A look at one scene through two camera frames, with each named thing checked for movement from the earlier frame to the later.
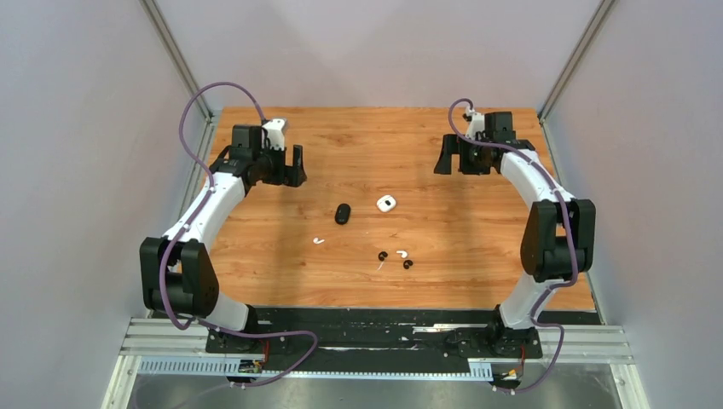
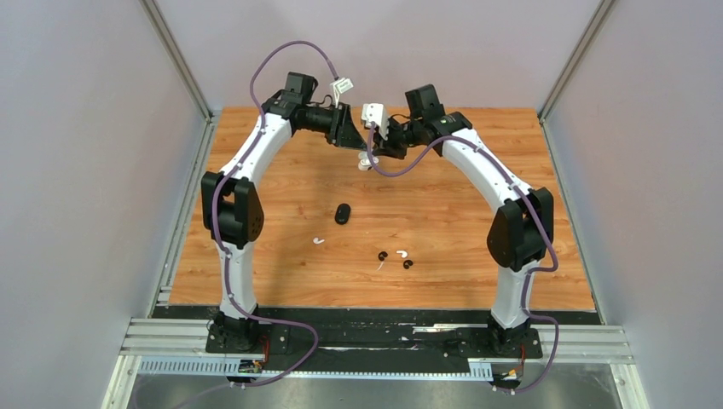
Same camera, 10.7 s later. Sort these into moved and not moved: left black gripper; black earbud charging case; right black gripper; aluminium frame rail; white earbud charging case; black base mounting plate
Moved: white earbud charging case; left black gripper; right black gripper
Not moved: black earbud charging case; aluminium frame rail; black base mounting plate
